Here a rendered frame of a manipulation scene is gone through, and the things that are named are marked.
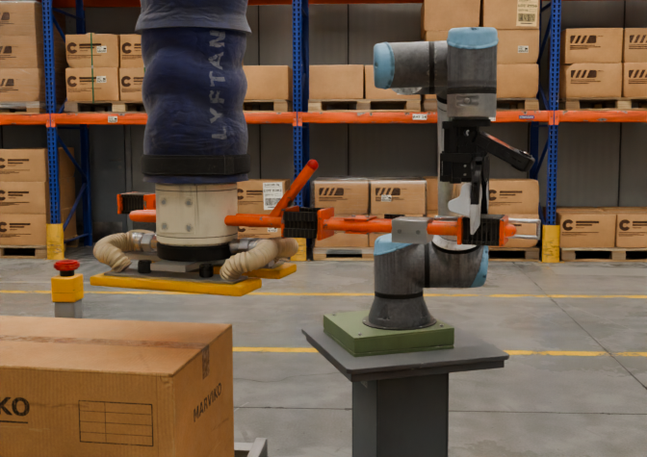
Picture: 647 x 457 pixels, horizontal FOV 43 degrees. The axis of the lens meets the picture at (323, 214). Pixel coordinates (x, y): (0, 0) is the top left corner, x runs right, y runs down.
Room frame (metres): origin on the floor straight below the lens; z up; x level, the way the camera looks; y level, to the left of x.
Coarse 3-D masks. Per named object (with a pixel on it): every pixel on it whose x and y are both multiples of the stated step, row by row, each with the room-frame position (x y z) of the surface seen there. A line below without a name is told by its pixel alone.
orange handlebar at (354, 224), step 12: (132, 216) 1.72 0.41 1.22; (144, 216) 1.71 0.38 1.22; (228, 216) 1.65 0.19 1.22; (240, 216) 1.64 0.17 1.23; (252, 216) 1.63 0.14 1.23; (264, 216) 1.63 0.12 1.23; (348, 216) 1.58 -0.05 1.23; (360, 216) 1.58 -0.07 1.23; (372, 216) 1.58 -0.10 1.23; (324, 228) 1.58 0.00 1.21; (336, 228) 1.57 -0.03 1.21; (348, 228) 1.56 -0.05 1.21; (360, 228) 1.55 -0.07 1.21; (372, 228) 1.54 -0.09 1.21; (384, 228) 1.53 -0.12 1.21; (432, 228) 1.50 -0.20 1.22; (444, 228) 1.50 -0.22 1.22; (456, 228) 1.49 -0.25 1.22
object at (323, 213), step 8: (288, 208) 1.61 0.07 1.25; (296, 208) 1.65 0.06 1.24; (304, 208) 1.67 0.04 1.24; (312, 208) 1.66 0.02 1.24; (320, 208) 1.66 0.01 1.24; (328, 208) 1.61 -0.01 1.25; (288, 216) 1.58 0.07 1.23; (296, 216) 1.58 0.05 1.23; (304, 216) 1.57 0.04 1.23; (312, 216) 1.56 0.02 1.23; (320, 216) 1.57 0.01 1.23; (328, 216) 1.61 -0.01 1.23; (288, 224) 1.59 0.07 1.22; (296, 224) 1.58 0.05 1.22; (304, 224) 1.58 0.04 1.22; (312, 224) 1.57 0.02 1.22; (320, 224) 1.57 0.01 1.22; (288, 232) 1.58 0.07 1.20; (296, 232) 1.58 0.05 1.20; (304, 232) 1.57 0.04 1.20; (312, 232) 1.56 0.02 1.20; (320, 232) 1.57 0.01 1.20; (328, 232) 1.61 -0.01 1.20; (320, 240) 1.57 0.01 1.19
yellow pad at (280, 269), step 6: (276, 264) 1.74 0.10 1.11; (282, 264) 1.77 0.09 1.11; (288, 264) 1.77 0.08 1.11; (294, 264) 1.77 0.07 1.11; (216, 270) 1.74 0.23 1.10; (252, 270) 1.71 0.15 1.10; (258, 270) 1.71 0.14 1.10; (264, 270) 1.70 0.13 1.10; (270, 270) 1.70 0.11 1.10; (276, 270) 1.69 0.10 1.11; (282, 270) 1.70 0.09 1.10; (288, 270) 1.73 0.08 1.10; (294, 270) 1.76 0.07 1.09; (252, 276) 1.71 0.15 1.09; (258, 276) 1.71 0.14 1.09; (264, 276) 1.70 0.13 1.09; (270, 276) 1.70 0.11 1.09; (276, 276) 1.69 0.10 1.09; (282, 276) 1.70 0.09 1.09
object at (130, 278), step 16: (112, 272) 1.63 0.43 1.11; (128, 272) 1.63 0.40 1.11; (144, 272) 1.63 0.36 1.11; (160, 272) 1.63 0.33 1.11; (176, 272) 1.63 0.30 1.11; (192, 272) 1.63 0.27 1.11; (208, 272) 1.58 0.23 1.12; (128, 288) 1.60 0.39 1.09; (144, 288) 1.58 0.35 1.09; (160, 288) 1.57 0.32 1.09; (176, 288) 1.56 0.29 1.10; (192, 288) 1.54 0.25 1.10; (208, 288) 1.53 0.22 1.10; (224, 288) 1.52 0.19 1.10; (240, 288) 1.51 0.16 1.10; (256, 288) 1.58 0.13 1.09
